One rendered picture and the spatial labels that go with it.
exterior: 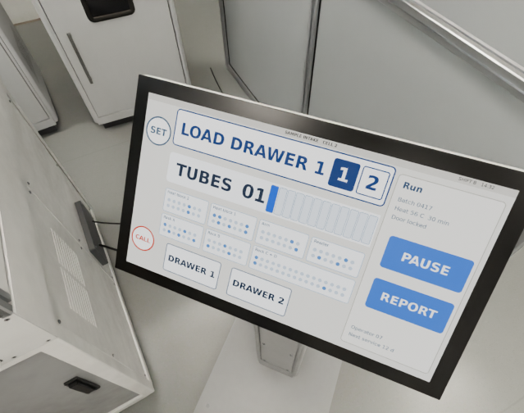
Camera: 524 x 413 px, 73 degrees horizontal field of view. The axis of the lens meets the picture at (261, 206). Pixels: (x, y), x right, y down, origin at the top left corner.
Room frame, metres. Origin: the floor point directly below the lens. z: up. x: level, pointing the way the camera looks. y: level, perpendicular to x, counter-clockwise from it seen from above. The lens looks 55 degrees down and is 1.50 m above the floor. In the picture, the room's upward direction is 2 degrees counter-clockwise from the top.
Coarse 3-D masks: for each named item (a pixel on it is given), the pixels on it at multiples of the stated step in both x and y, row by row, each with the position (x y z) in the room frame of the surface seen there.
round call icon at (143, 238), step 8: (136, 224) 0.30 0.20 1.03; (136, 232) 0.29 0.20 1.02; (144, 232) 0.29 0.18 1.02; (152, 232) 0.28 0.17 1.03; (136, 240) 0.28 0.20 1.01; (144, 240) 0.28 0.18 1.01; (152, 240) 0.28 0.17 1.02; (136, 248) 0.27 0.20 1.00; (144, 248) 0.27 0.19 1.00; (152, 248) 0.27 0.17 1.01
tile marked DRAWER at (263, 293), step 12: (240, 276) 0.21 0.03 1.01; (252, 276) 0.21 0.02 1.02; (228, 288) 0.20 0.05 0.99; (240, 288) 0.20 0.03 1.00; (252, 288) 0.20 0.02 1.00; (264, 288) 0.19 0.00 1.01; (276, 288) 0.19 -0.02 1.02; (288, 288) 0.19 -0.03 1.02; (240, 300) 0.19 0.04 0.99; (252, 300) 0.18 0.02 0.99; (264, 300) 0.18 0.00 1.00; (276, 300) 0.18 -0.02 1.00; (288, 300) 0.18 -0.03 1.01; (276, 312) 0.17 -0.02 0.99
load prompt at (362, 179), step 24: (192, 120) 0.38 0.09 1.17; (216, 120) 0.37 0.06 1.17; (192, 144) 0.36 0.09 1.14; (216, 144) 0.35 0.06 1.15; (240, 144) 0.34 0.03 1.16; (264, 144) 0.33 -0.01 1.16; (288, 144) 0.32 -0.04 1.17; (312, 144) 0.32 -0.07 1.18; (264, 168) 0.31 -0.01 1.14; (288, 168) 0.30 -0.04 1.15; (312, 168) 0.30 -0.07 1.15; (336, 168) 0.29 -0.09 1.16; (360, 168) 0.28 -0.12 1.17; (384, 168) 0.28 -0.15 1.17; (336, 192) 0.27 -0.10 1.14; (360, 192) 0.26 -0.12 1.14; (384, 192) 0.26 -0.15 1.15
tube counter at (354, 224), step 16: (240, 192) 0.30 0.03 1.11; (256, 192) 0.29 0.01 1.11; (272, 192) 0.29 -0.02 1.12; (288, 192) 0.28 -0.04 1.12; (256, 208) 0.28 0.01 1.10; (272, 208) 0.27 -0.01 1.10; (288, 208) 0.27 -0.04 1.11; (304, 208) 0.26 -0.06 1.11; (320, 208) 0.26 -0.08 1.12; (336, 208) 0.25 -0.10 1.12; (352, 208) 0.25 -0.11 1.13; (304, 224) 0.25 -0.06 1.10; (320, 224) 0.24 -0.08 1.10; (336, 224) 0.24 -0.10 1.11; (352, 224) 0.24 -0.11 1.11; (368, 224) 0.23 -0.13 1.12; (352, 240) 0.22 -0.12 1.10; (368, 240) 0.22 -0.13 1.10
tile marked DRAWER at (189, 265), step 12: (168, 252) 0.26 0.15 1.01; (180, 252) 0.25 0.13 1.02; (192, 252) 0.25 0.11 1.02; (168, 264) 0.24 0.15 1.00; (180, 264) 0.24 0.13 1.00; (192, 264) 0.24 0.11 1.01; (204, 264) 0.23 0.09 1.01; (216, 264) 0.23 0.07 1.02; (180, 276) 0.23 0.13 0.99; (192, 276) 0.22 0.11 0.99; (204, 276) 0.22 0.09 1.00; (216, 276) 0.22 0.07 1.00
